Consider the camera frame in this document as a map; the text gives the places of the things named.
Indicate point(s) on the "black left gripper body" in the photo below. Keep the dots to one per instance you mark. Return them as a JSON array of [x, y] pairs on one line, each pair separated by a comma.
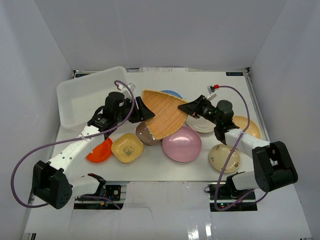
[[137, 109]]

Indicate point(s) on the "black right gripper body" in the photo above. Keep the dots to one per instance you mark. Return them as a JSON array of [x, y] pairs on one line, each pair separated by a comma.
[[207, 111]]

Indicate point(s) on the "cream white round plate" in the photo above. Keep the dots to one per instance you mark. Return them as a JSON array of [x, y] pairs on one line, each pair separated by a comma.
[[200, 125]]

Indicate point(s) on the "blue round plate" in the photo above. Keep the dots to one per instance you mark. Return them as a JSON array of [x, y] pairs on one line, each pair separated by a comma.
[[173, 93]]

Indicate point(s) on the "woven bamboo fan tray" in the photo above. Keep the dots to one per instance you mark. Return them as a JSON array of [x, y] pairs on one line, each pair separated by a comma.
[[168, 118]]

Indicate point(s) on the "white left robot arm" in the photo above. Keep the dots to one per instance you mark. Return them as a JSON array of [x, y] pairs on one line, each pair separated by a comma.
[[52, 181]]

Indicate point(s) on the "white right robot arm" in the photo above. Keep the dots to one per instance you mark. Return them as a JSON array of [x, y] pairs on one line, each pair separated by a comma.
[[272, 164]]

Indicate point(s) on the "white plastic bin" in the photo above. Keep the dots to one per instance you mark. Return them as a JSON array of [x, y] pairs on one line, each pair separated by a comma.
[[80, 97]]

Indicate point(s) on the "brown square plate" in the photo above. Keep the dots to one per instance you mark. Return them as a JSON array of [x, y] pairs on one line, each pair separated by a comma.
[[143, 133]]

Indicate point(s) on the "yellow round plate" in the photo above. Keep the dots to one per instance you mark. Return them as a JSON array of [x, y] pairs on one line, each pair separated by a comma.
[[242, 122]]

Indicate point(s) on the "yellow square panda plate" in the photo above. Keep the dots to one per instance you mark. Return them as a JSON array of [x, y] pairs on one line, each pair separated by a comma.
[[127, 148]]

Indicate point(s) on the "paper sheet at back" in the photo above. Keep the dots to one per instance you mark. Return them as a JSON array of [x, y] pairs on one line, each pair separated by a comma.
[[163, 69]]

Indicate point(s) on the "pink round plate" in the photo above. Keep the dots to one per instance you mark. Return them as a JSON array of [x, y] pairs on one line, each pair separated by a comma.
[[183, 146]]

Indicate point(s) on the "beige floral round plate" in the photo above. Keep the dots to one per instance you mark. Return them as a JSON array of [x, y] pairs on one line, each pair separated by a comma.
[[218, 156]]

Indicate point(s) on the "orange round plate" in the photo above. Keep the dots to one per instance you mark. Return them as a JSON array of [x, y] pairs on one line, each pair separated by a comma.
[[101, 153]]

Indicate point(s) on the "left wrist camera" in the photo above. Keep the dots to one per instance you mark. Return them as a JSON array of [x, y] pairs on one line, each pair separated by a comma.
[[125, 87]]

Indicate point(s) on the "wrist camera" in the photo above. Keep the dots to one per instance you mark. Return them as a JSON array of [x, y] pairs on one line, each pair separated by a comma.
[[212, 89], [125, 87]]

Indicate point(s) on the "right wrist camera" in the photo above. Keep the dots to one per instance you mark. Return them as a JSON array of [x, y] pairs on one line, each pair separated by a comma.
[[212, 89]]

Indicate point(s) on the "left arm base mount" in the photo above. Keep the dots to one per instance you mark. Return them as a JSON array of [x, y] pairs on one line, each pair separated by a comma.
[[114, 192]]

